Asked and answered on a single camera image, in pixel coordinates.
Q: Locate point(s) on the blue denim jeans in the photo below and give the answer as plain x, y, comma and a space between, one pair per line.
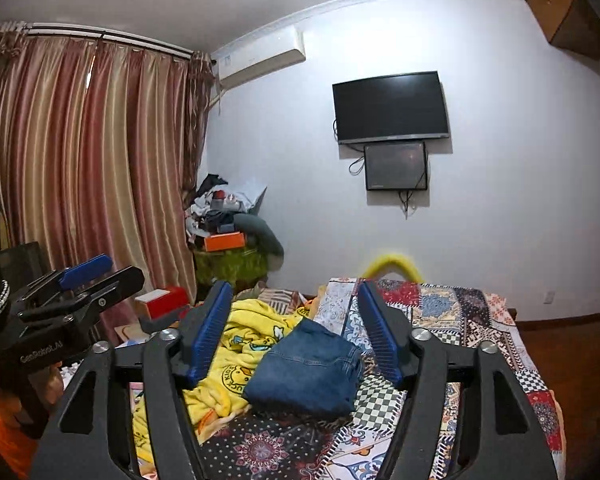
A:
311, 371

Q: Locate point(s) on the patchwork patterned bed quilt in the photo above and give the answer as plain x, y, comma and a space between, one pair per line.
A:
444, 395

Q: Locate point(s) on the left hand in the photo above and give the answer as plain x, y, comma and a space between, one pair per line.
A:
49, 388

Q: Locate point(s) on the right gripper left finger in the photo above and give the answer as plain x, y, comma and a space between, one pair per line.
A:
91, 436

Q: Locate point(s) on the black wall television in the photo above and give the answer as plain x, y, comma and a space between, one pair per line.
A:
390, 108

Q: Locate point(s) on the small black wall monitor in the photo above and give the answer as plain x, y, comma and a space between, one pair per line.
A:
396, 166

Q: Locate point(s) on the white wall socket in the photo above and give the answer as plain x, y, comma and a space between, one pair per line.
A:
549, 297

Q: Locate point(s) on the white air conditioner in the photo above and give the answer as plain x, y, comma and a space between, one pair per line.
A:
261, 57

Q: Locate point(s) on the orange box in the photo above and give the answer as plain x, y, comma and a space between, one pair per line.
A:
223, 242

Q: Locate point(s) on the yellow pillow behind bed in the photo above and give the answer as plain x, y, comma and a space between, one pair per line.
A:
393, 263

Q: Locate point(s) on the yellow duck fleece blanket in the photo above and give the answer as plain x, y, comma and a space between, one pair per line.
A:
252, 328

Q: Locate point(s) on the striped pink curtain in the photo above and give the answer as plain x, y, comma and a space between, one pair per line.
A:
100, 145

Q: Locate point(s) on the red white box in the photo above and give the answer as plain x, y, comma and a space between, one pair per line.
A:
159, 302

